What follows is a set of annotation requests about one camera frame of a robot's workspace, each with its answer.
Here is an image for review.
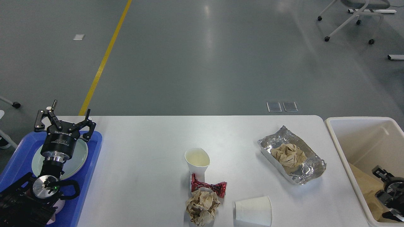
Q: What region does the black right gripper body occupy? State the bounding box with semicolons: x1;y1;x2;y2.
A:
384;177;404;210

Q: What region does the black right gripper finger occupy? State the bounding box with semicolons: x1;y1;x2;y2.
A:
375;191;404;222
372;165;394;183

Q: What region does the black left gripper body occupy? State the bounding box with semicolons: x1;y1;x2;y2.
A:
41;128;80;163

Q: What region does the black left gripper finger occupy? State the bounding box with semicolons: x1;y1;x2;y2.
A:
68;109;97;143
34;100;62;133

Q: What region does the brown paper bag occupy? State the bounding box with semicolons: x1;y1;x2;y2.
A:
349;163;399;223

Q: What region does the mint green plate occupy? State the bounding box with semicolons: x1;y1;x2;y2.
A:
31;139;88;180

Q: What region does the pink mug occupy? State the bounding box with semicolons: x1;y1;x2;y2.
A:
46;199;65;225

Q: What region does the brown paper napkin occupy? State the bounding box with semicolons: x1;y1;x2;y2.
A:
270;143;307;168

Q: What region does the aluminium foil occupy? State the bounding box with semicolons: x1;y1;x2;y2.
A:
258;125;326;185

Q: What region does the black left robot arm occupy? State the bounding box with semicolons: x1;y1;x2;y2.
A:
1;100;96;227

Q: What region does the yellow plate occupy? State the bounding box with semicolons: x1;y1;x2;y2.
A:
60;151;88;180

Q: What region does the chair leg with caster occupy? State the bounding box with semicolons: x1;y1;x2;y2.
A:
0;96;21;109

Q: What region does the white plastic bin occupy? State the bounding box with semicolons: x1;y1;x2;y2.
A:
325;117;404;227

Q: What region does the blue plastic tray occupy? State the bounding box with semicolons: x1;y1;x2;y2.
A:
0;131;103;227

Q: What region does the white floor marker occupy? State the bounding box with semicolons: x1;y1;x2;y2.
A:
73;34;85;41

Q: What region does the upright white paper cup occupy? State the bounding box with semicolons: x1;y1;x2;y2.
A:
184;148;210;182

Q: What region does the right floor socket plate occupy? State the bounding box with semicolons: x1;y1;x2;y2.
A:
282;102;299;112

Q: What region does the floor socket plate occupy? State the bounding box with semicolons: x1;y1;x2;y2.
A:
266;102;282;113
282;102;299;112

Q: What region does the white furniture foot right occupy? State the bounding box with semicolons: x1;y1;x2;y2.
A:
388;54;404;61

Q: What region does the left floor socket plate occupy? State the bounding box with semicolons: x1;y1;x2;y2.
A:
266;102;282;113

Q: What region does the lying white paper cup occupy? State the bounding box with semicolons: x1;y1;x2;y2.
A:
235;196;273;227

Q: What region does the crumpled brown paper ball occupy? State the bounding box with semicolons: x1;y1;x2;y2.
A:
186;189;221;227

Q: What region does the red foil candy wrapper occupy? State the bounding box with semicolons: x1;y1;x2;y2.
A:
190;173;228;198

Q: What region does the white table leg base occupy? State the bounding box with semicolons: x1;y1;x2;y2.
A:
348;9;397;14

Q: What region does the white office chair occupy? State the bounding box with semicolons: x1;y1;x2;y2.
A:
324;0;391;45

